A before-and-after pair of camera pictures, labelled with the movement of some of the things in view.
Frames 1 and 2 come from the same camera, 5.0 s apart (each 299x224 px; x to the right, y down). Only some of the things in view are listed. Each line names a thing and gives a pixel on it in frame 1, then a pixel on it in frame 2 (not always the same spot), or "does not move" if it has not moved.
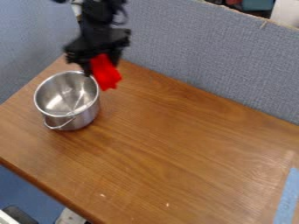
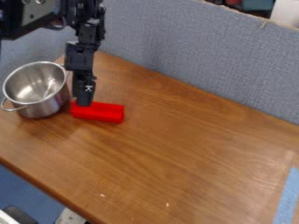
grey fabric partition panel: (233, 54) does not move
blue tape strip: (285, 213) does not move
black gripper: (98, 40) -> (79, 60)
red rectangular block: (107, 73) -> (98, 111)
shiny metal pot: (67, 96) -> (34, 88)
